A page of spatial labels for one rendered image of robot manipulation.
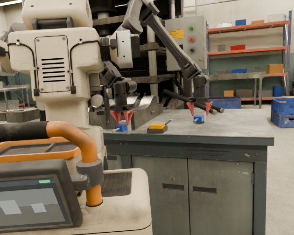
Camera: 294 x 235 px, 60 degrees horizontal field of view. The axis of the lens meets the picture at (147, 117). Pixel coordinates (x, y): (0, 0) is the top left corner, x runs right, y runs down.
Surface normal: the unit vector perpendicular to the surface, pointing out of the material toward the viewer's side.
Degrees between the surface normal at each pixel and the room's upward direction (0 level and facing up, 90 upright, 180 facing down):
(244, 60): 90
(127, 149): 90
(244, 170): 90
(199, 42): 90
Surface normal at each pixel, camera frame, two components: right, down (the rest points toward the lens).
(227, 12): -0.30, 0.19
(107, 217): 0.00, -0.29
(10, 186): 0.06, 0.58
